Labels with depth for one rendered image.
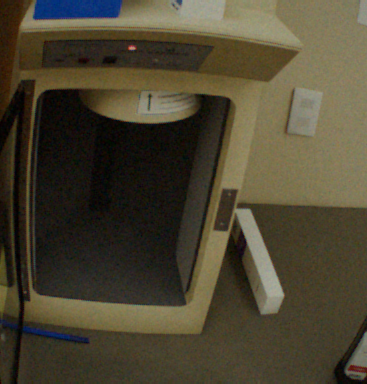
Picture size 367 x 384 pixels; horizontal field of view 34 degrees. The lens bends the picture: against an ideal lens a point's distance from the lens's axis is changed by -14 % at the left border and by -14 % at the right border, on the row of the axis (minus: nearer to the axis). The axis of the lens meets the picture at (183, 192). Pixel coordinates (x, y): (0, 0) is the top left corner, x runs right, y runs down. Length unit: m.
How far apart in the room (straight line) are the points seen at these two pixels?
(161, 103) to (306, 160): 0.65
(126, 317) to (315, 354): 0.34
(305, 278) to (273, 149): 0.31
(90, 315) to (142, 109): 0.36
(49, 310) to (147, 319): 0.17
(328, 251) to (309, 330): 0.26
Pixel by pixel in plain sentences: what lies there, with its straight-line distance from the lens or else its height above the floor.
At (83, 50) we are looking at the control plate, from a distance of 0.71.
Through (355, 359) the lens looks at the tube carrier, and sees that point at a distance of 1.03.
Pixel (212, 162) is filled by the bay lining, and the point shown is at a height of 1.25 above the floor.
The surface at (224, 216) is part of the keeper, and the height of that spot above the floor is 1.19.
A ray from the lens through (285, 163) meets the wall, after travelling 1.45.
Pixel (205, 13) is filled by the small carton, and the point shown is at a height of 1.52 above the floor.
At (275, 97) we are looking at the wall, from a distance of 1.36.
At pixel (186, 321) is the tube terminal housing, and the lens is 1.07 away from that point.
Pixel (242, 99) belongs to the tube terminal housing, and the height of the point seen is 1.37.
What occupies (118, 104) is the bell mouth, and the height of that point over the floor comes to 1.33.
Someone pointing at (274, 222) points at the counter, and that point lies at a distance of 1.40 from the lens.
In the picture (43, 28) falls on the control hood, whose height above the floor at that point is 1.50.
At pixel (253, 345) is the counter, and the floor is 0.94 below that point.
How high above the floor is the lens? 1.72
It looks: 33 degrees down
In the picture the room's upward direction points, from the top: 11 degrees clockwise
